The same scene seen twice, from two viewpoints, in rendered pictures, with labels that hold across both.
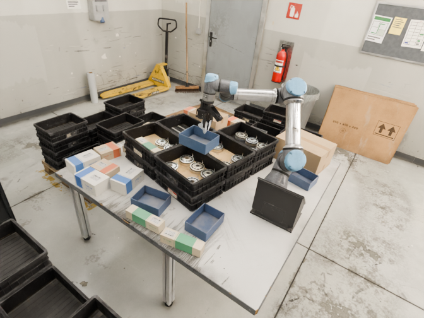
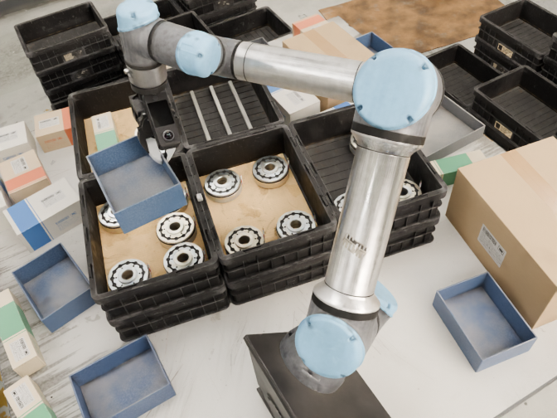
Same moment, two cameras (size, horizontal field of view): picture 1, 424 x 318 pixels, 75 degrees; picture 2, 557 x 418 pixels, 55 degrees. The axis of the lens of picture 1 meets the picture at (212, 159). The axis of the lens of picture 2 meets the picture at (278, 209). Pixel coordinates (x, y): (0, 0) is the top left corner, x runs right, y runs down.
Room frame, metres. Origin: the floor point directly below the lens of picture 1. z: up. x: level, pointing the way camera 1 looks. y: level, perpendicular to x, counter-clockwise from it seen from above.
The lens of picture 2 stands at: (0.98, -0.63, 1.96)
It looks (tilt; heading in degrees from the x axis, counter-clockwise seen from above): 50 degrees down; 35
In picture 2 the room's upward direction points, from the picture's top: 6 degrees counter-clockwise
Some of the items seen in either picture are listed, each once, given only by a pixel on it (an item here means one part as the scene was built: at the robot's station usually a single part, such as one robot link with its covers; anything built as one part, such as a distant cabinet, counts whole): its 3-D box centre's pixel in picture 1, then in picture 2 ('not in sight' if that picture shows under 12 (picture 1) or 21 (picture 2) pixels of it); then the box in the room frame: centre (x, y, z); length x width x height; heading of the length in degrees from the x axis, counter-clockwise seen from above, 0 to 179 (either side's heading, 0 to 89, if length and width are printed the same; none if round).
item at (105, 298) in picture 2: (190, 162); (144, 221); (1.50, 0.14, 0.92); 0.40 x 0.30 x 0.02; 48
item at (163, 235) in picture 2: (197, 166); (175, 227); (1.55, 0.09, 0.86); 0.10 x 0.10 x 0.01
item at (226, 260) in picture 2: (221, 147); (256, 187); (1.72, -0.06, 0.92); 0.40 x 0.30 x 0.02; 48
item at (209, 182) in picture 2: not in sight; (222, 182); (1.74, 0.07, 0.86); 0.10 x 0.10 x 0.01
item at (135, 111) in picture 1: (126, 118); (216, 16); (3.11, 1.12, 0.37); 0.40 x 0.30 x 0.45; 149
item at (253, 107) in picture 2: (185, 132); (221, 110); (1.99, 0.24, 0.87); 0.40 x 0.30 x 0.11; 48
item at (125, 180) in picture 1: (127, 179); (47, 214); (1.47, 0.55, 0.75); 0.20 x 0.12 x 0.09; 159
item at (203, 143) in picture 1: (199, 139); (136, 180); (1.49, 0.09, 1.10); 0.20 x 0.15 x 0.07; 59
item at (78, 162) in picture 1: (83, 162); (2, 150); (1.60, 0.91, 0.74); 0.20 x 0.12 x 0.09; 143
